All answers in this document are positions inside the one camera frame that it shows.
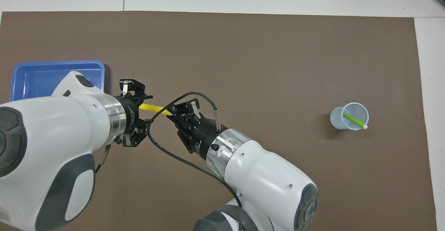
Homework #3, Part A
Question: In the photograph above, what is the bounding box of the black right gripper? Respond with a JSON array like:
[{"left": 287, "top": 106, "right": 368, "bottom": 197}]
[{"left": 167, "top": 98, "right": 225, "bottom": 155}]

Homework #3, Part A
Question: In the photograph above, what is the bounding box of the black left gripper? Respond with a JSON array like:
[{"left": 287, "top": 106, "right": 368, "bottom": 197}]
[{"left": 115, "top": 79, "right": 153, "bottom": 148}]

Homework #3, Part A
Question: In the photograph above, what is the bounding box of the yellow pen white cap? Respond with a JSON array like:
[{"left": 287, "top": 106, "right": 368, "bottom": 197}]
[{"left": 139, "top": 103, "right": 173, "bottom": 116}]

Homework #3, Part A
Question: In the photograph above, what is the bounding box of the green pen white cap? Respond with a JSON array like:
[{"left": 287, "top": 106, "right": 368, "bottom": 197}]
[{"left": 342, "top": 112, "right": 368, "bottom": 130}]

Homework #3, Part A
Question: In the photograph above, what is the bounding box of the blue plastic tray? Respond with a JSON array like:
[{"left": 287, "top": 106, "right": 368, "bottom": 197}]
[{"left": 9, "top": 60, "right": 105, "bottom": 102}]

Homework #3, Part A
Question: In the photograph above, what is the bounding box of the brown table mat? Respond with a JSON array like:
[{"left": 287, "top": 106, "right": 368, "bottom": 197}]
[{"left": 0, "top": 11, "right": 437, "bottom": 231}]

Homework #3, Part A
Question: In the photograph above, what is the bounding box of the clear plastic cup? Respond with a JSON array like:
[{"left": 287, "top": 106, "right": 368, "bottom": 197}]
[{"left": 330, "top": 102, "right": 370, "bottom": 131}]

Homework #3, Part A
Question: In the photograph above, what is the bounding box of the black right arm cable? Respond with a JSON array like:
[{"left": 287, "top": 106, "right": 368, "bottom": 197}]
[{"left": 146, "top": 91, "right": 242, "bottom": 208}]

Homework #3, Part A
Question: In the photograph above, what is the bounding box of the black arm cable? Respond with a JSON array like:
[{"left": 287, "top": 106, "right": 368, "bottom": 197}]
[
  {"left": 95, "top": 144, "right": 112, "bottom": 174},
  {"left": 146, "top": 91, "right": 242, "bottom": 208}
]

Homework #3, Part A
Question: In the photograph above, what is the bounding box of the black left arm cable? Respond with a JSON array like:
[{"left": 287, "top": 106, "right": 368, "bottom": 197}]
[{"left": 95, "top": 144, "right": 112, "bottom": 174}]

